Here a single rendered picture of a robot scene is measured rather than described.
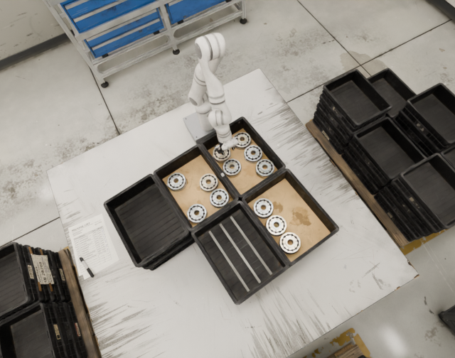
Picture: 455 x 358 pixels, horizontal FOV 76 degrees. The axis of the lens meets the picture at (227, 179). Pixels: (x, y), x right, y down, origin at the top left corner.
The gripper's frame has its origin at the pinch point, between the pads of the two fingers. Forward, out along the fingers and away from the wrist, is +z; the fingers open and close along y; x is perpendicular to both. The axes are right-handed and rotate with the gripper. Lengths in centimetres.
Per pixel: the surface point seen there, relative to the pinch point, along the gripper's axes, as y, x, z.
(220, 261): 31, 51, 6
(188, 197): 31.5, 12.6, 4.7
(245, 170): -3.4, 13.6, 5.6
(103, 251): 89, 13, 16
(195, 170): 21.2, -0.2, 4.4
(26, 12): 98, -264, 32
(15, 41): 127, -264, 53
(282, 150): -32.3, 6.8, 19.1
